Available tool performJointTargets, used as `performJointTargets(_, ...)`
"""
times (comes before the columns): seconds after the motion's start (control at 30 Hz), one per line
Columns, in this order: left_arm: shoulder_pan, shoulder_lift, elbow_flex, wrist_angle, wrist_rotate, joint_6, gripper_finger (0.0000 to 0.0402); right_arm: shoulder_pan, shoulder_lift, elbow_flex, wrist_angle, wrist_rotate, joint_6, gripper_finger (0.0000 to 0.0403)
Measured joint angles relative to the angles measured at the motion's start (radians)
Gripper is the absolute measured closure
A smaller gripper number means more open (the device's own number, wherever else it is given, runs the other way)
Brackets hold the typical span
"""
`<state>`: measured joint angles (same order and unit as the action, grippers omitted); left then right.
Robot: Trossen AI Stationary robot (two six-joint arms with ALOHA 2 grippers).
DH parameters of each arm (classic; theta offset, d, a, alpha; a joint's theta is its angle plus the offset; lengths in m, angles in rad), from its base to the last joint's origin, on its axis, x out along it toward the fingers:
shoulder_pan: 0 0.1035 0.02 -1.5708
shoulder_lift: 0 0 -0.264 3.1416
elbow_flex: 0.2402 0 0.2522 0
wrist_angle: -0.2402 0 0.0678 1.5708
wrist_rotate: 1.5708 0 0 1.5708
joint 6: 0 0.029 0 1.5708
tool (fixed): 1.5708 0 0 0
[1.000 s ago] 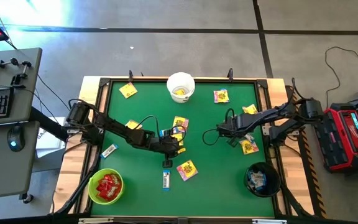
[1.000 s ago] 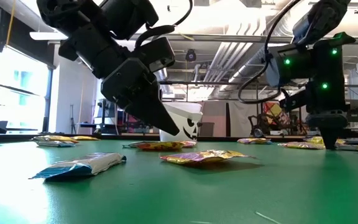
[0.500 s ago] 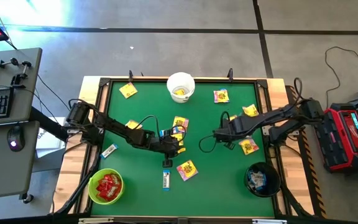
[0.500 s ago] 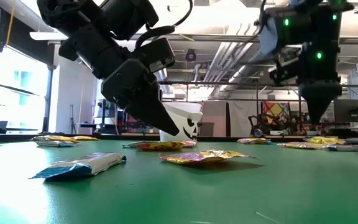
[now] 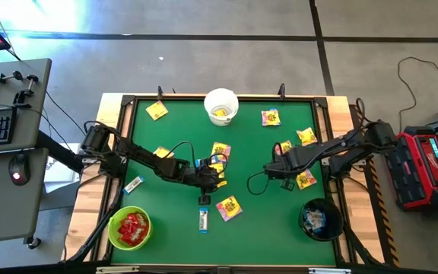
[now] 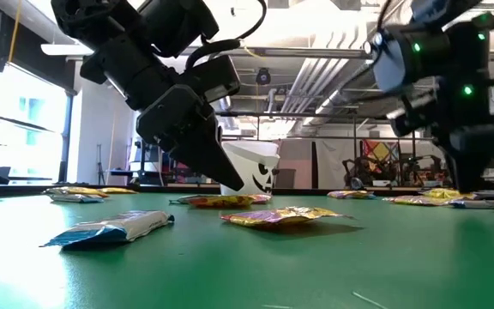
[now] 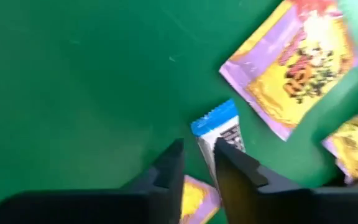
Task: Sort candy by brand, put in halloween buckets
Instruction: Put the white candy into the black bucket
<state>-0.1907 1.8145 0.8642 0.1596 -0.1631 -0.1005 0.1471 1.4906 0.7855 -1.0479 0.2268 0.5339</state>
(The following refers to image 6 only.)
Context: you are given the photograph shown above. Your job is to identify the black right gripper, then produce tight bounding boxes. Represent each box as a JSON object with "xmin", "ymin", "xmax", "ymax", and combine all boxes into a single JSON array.
[{"xmin": 433, "ymin": 72, "xmax": 494, "ymax": 194}]

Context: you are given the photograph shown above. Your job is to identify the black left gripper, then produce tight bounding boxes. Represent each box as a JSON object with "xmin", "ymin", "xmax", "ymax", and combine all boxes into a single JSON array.
[{"xmin": 79, "ymin": 36, "xmax": 245, "ymax": 192}]

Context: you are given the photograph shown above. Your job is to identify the white blue Hershey's bar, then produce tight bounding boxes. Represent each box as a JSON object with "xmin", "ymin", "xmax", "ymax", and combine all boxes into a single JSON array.
[
  {"xmin": 49, "ymin": 193, "xmax": 105, "ymax": 204},
  {"xmin": 448, "ymin": 198, "xmax": 494, "ymax": 210},
  {"xmin": 168, "ymin": 194, "xmax": 205, "ymax": 205},
  {"xmin": 39, "ymin": 209, "xmax": 176, "ymax": 249}
]

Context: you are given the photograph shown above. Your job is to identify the white pumpkin-face bucket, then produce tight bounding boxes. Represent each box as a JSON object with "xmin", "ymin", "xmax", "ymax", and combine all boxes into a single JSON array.
[{"xmin": 220, "ymin": 140, "xmax": 281, "ymax": 197}]

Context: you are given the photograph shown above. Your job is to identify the black standing desk workstation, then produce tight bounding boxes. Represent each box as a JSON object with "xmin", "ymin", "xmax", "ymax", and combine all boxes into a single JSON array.
[{"xmin": 108, "ymin": 135, "xmax": 178, "ymax": 184}]

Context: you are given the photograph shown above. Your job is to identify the black ceiling spotlight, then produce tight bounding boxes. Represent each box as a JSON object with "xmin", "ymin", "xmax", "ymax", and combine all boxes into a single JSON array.
[{"xmin": 254, "ymin": 67, "xmax": 273, "ymax": 86}]

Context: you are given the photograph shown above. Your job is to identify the colourful kite decoration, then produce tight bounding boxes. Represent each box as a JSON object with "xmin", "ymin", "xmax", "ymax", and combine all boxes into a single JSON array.
[{"xmin": 361, "ymin": 137, "xmax": 401, "ymax": 171}]

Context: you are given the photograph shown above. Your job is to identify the black tripod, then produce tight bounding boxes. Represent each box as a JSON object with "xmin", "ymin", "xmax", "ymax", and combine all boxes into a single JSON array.
[{"xmin": 95, "ymin": 143, "xmax": 106, "ymax": 185}]

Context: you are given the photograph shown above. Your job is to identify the white ceiling pipes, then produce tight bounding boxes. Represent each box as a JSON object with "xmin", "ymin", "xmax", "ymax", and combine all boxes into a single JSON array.
[{"xmin": 279, "ymin": 16, "xmax": 368, "ymax": 115}]

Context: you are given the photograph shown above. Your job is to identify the white curtain panel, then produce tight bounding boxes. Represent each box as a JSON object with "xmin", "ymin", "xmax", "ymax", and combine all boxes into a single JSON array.
[{"xmin": 279, "ymin": 137, "xmax": 364, "ymax": 190}]

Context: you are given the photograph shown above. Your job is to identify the white ceiling light bar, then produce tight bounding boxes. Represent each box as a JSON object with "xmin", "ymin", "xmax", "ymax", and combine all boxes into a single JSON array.
[{"xmin": 39, "ymin": 42, "xmax": 96, "ymax": 57}]

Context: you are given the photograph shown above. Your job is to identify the green table mat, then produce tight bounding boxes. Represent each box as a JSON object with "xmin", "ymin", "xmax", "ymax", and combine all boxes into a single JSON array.
[{"xmin": 0, "ymin": 191, "xmax": 494, "ymax": 309}]

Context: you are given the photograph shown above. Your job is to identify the bright window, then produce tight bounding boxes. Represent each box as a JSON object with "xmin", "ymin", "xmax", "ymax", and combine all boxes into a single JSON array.
[{"xmin": 0, "ymin": 62, "xmax": 75, "ymax": 181}]

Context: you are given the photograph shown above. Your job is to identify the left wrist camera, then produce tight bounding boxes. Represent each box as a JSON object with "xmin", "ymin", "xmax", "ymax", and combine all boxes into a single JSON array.
[{"xmin": 181, "ymin": 54, "xmax": 242, "ymax": 104}]

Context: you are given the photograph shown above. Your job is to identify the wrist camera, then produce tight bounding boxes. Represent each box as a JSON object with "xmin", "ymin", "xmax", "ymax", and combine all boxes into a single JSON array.
[
  {"xmin": 181, "ymin": 54, "xmax": 242, "ymax": 104},
  {"xmin": 387, "ymin": 92, "xmax": 439, "ymax": 137}
]

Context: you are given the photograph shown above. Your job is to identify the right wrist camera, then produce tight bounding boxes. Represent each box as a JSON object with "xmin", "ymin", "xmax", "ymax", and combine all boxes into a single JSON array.
[{"xmin": 387, "ymin": 92, "xmax": 439, "ymax": 137}]

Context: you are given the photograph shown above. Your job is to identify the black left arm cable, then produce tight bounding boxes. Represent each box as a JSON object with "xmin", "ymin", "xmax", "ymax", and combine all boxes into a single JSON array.
[{"xmin": 184, "ymin": 0, "xmax": 268, "ymax": 70}]

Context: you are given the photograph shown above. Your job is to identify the black metal rack frame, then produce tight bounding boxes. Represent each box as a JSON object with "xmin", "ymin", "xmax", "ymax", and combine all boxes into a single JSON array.
[{"xmin": 214, "ymin": 109, "xmax": 458, "ymax": 190}]

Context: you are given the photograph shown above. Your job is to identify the silver ventilation duct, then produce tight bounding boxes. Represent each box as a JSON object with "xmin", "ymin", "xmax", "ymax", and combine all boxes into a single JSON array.
[{"xmin": 304, "ymin": 55, "xmax": 385, "ymax": 128}]

